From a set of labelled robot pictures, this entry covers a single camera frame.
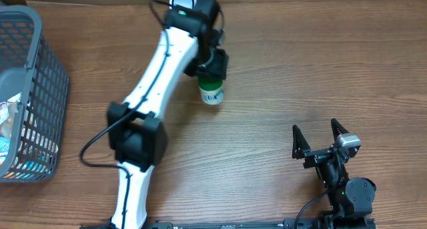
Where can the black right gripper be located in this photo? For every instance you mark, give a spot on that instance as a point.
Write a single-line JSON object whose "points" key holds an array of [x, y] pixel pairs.
{"points": [[301, 145]]}

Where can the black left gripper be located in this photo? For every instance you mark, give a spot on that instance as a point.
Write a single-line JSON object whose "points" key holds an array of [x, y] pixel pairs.
{"points": [[211, 67]]}

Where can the green lid seasoning jar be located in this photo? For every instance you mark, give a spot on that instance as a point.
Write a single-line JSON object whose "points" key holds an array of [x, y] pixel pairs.
{"points": [[212, 90]]}

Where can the teal white tissue pack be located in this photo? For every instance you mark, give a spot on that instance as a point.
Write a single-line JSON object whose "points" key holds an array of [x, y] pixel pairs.
{"points": [[4, 149]]}

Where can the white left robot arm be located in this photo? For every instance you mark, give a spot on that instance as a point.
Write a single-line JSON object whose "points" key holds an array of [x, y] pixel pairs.
{"points": [[191, 45]]}

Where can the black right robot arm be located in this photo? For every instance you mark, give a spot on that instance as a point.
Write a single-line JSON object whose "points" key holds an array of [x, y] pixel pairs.
{"points": [[350, 198]]}

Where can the white barcode scanner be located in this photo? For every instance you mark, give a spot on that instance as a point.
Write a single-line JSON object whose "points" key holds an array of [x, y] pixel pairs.
{"points": [[184, 3]]}

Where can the grey plastic mesh basket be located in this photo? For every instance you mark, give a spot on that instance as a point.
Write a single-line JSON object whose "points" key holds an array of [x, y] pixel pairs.
{"points": [[34, 96]]}

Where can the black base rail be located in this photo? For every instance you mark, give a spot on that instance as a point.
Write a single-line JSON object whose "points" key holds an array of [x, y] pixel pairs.
{"points": [[286, 224]]}

